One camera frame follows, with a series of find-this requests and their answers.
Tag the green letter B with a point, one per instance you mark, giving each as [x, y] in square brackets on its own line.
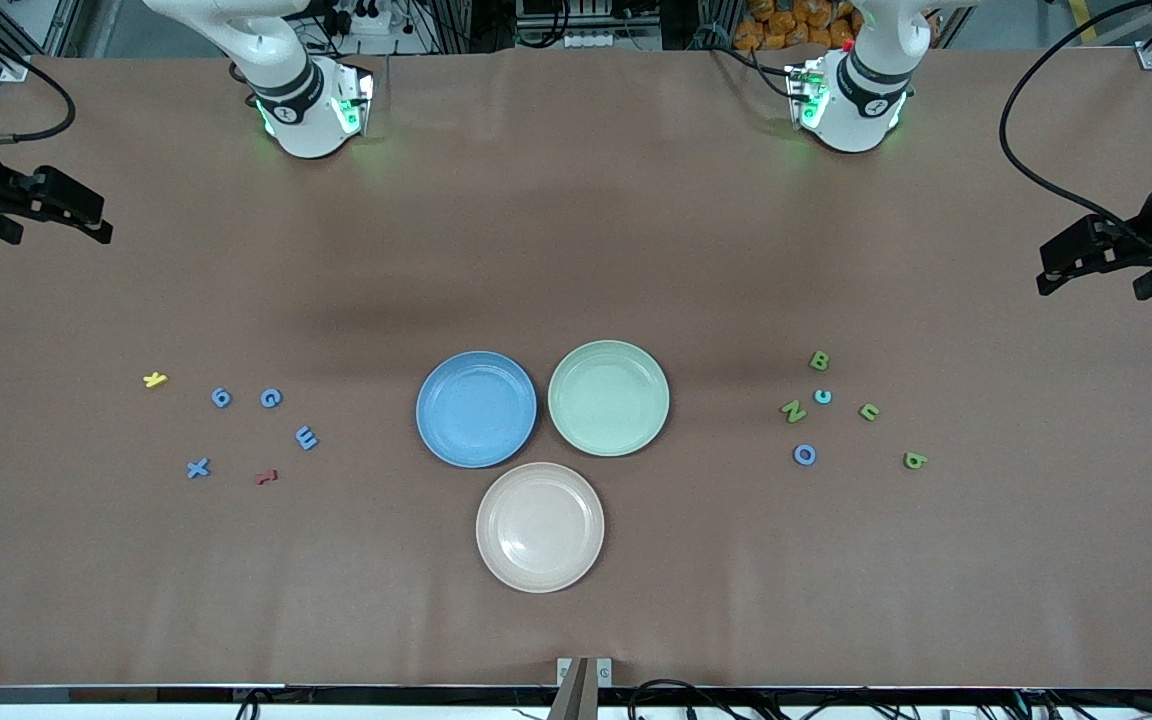
[815, 360]

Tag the blue letter E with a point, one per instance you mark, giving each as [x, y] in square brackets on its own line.
[306, 438]

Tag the yellow letter K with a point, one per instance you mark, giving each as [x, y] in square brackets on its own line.
[154, 380]

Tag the pile of orange objects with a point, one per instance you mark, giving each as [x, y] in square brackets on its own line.
[796, 22]

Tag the blue letter O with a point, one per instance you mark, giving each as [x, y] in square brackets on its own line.
[797, 455]

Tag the metal table edge bracket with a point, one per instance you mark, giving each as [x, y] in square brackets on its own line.
[584, 680]

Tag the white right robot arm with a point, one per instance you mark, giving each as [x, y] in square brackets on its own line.
[286, 60]

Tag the white power strip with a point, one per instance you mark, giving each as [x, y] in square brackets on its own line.
[594, 41]

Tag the beige round plate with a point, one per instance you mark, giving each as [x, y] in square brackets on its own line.
[540, 528]

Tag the green round plate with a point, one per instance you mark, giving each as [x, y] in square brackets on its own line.
[608, 398]

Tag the blue round plate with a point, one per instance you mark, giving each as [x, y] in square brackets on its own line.
[476, 410]

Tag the green letter P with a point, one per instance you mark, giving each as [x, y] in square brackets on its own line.
[921, 461]

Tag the green letter U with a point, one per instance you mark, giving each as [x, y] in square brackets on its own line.
[874, 412]

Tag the blue number 6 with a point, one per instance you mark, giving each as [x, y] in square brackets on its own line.
[215, 398]

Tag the blue letter X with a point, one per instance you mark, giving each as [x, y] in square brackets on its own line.
[198, 468]

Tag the blue letter G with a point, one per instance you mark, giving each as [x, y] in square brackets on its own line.
[264, 398]

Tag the red letter I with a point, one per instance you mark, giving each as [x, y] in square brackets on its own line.
[266, 477]

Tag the power strip with plugs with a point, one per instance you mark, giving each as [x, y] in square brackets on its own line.
[361, 18]

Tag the green letter N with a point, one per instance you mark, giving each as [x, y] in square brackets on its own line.
[794, 411]

